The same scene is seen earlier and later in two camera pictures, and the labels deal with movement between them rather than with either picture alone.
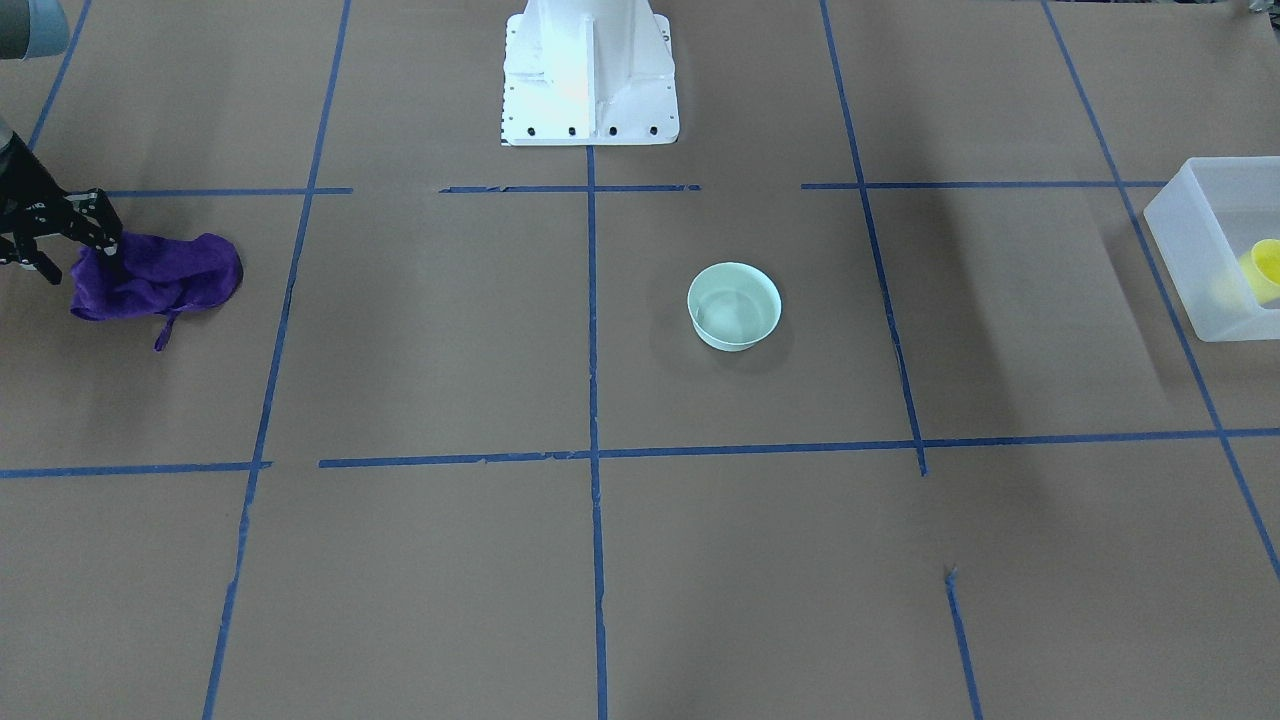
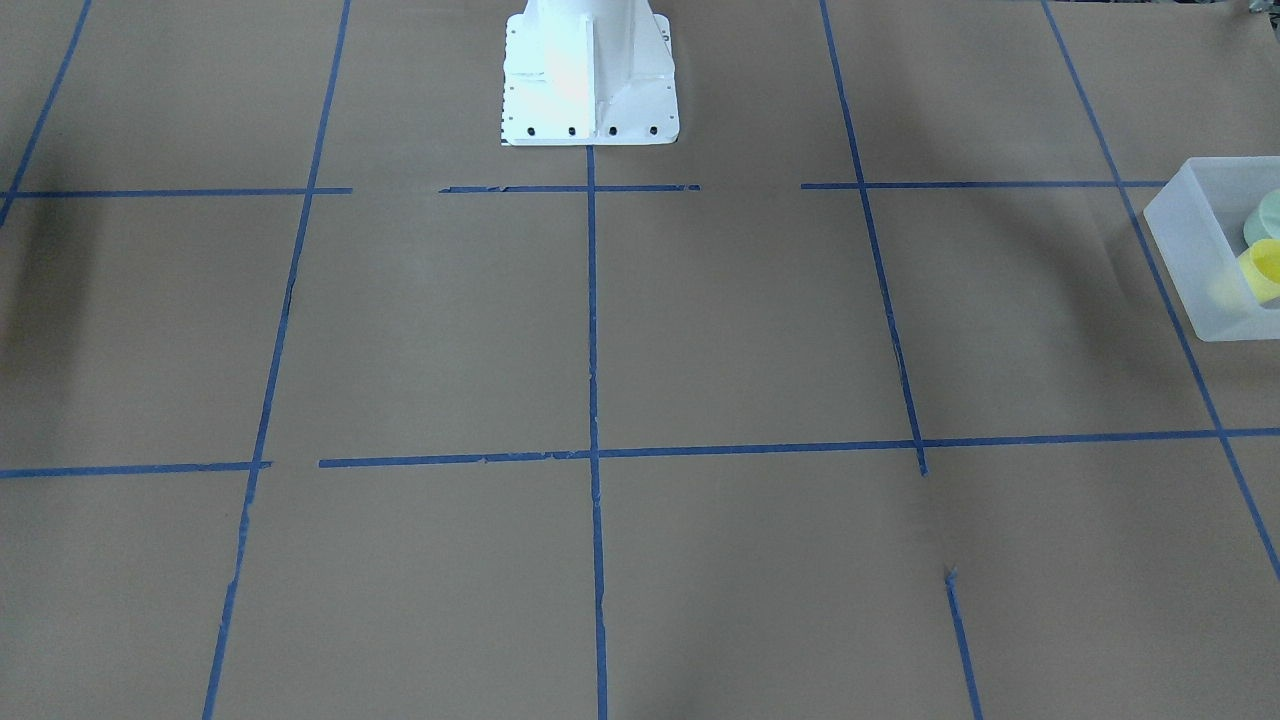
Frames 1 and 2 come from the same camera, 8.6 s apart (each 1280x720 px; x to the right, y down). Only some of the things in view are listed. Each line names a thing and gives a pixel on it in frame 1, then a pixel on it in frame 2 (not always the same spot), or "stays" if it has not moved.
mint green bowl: (733, 306) -> (1264, 222)
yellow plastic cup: (1260, 268) stays
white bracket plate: (588, 72) stays
